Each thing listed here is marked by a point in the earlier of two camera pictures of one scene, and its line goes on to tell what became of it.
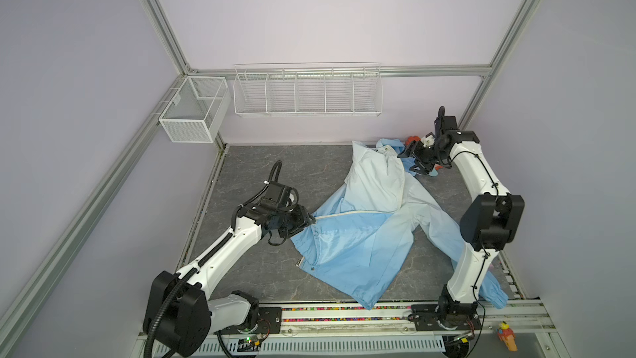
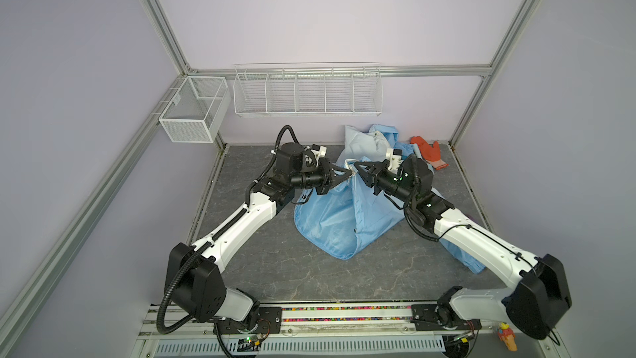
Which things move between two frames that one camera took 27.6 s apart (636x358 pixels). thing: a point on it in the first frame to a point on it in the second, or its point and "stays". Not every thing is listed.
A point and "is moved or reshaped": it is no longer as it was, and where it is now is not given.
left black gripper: x=302 y=220 to x=329 y=181
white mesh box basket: x=199 y=111 stays
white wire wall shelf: x=308 y=89 stays
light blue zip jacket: x=363 y=239 is moved or reshaped
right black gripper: x=413 y=150 to x=380 y=168
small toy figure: x=507 y=335 stays
